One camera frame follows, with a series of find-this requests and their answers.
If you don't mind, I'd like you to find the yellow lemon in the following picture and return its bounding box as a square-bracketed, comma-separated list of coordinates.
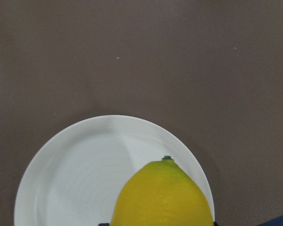
[110, 156, 215, 226]

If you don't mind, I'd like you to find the brown paper table cover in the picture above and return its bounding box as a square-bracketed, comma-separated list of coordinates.
[0, 0, 283, 226]

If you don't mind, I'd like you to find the white plate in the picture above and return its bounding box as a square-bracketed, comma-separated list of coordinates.
[14, 115, 215, 226]

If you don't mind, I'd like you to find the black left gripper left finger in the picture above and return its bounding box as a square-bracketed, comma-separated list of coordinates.
[98, 223, 110, 226]

